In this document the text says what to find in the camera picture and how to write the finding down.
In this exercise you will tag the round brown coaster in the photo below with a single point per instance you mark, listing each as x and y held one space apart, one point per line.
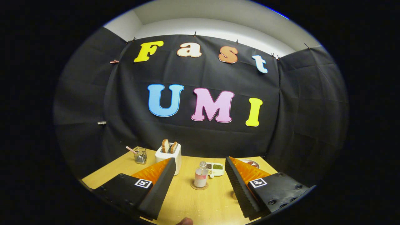
200 188

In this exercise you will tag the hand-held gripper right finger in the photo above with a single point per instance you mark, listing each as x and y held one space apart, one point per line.
239 190

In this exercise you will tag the small glass holder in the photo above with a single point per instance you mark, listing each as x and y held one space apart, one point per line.
140 157

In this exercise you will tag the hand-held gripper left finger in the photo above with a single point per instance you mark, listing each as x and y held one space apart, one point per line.
159 190

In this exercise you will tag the black backdrop cloth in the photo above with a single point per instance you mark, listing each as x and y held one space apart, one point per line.
203 75

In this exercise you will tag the clear juice bottle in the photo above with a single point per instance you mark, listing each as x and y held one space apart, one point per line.
201 178

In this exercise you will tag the wooden table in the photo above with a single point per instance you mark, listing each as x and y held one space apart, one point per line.
206 206

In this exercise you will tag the white toaster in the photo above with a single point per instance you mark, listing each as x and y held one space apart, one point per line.
162 156

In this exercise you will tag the white oval plate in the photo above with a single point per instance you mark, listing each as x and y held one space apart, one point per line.
245 161

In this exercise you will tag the toast slice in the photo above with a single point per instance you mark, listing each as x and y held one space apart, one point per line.
165 146
173 147

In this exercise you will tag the white divided dish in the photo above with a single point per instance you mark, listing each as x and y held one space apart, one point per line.
216 168

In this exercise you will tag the pink straw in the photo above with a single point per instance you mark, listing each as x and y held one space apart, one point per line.
130 149

